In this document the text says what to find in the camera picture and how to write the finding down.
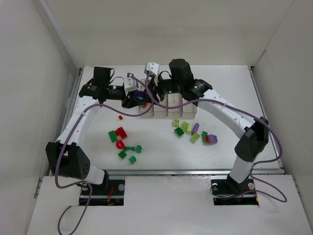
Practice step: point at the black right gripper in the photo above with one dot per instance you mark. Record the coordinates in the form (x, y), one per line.
(156, 90)

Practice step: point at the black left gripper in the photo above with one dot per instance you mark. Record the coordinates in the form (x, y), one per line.
(128, 100)

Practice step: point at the red large lego brick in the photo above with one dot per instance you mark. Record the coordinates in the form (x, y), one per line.
(120, 132)

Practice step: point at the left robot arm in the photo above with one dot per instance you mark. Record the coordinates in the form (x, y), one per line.
(65, 155)

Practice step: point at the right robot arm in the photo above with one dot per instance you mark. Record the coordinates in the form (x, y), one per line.
(251, 131)

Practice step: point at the green flat lego plate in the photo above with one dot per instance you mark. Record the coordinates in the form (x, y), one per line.
(113, 136)

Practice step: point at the lime lego brick left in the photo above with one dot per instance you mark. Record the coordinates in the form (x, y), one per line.
(175, 123)

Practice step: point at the lime lego brick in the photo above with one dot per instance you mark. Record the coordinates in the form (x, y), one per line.
(186, 127)
(195, 137)
(175, 123)

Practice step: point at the red arch lego brick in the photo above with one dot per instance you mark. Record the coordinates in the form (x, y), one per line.
(120, 144)

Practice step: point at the lime lego brick centre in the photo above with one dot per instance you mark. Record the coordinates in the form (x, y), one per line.
(186, 127)

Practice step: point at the green arch lego piece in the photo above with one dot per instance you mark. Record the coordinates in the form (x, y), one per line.
(127, 148)

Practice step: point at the green small lego brick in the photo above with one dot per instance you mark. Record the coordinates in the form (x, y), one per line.
(138, 149)

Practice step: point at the purple slanted lego piece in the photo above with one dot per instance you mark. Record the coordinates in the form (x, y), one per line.
(195, 128)

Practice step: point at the green square lego plate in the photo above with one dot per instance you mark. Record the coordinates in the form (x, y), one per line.
(122, 155)

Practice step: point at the lime lego brick lower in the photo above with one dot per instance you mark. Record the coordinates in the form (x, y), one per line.
(195, 137)

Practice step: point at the purple lego brick right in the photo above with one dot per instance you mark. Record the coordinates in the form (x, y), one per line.
(213, 138)

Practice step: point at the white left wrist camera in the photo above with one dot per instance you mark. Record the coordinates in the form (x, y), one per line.
(130, 84)

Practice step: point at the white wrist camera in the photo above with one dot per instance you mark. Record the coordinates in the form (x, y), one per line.
(152, 67)
(130, 84)

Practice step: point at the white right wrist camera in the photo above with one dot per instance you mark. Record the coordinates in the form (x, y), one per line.
(152, 67)

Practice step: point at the aluminium table edge rail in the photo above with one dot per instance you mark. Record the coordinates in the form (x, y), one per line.
(71, 83)

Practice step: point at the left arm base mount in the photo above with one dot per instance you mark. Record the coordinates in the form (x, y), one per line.
(111, 196)

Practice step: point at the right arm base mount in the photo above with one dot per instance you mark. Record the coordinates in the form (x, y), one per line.
(227, 192)

